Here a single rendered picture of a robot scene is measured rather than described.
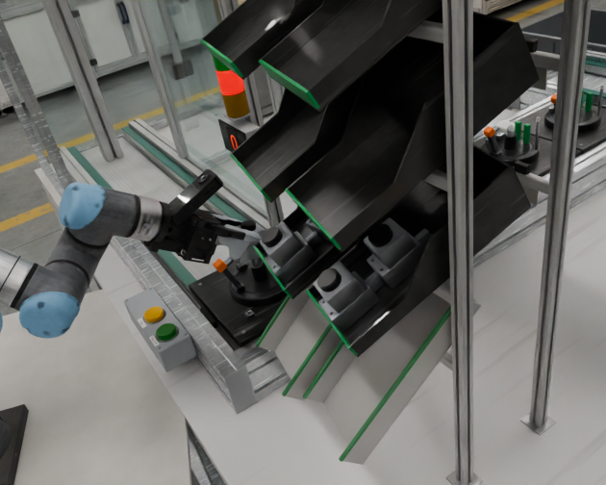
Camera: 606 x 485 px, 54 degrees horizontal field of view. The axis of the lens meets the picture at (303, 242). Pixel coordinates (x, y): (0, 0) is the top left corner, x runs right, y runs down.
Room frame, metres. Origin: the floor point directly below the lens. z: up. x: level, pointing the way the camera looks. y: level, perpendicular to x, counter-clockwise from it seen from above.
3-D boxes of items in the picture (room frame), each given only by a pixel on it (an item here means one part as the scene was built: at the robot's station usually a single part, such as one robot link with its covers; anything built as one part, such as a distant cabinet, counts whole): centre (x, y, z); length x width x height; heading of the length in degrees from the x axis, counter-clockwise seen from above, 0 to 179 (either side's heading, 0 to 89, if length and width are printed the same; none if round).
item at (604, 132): (1.43, -0.78, 1.01); 0.24 x 0.24 x 0.13; 27
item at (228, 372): (1.16, 0.36, 0.91); 0.89 x 0.06 x 0.11; 27
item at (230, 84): (1.20, 0.08, 1.33); 0.05 x 0.05 x 0.05
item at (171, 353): (0.96, 0.33, 0.93); 0.21 x 0.07 x 0.06; 27
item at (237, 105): (1.20, 0.08, 1.28); 0.05 x 0.05 x 0.05
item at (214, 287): (0.98, 0.10, 0.96); 0.24 x 0.24 x 0.02; 27
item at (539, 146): (1.32, -0.56, 1.01); 0.24 x 0.24 x 0.13; 27
